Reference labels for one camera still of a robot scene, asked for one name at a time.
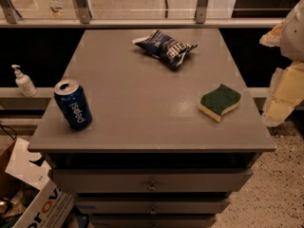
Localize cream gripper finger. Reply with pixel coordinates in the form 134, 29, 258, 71
259, 23, 283, 48
262, 62, 304, 127

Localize blue chip bag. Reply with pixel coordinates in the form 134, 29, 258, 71
132, 30, 197, 68

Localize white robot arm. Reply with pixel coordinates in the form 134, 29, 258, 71
259, 0, 304, 127

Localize blue pepsi can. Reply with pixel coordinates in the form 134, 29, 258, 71
54, 79, 92, 130

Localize green yellow sponge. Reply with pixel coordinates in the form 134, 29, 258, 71
199, 85, 241, 123

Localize grey drawer cabinet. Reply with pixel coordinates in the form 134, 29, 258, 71
29, 28, 275, 228

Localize top drawer knob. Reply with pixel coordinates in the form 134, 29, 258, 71
147, 181, 157, 192

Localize drawer knob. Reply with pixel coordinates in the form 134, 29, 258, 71
150, 208, 158, 215
147, 181, 157, 192

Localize middle drawer knob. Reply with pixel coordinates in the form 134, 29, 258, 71
150, 208, 158, 215

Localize white pump bottle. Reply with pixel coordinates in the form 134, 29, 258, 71
11, 65, 37, 97

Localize white cardboard box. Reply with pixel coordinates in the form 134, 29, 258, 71
5, 138, 74, 228

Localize brown cardboard box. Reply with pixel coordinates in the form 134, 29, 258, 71
0, 142, 21, 199

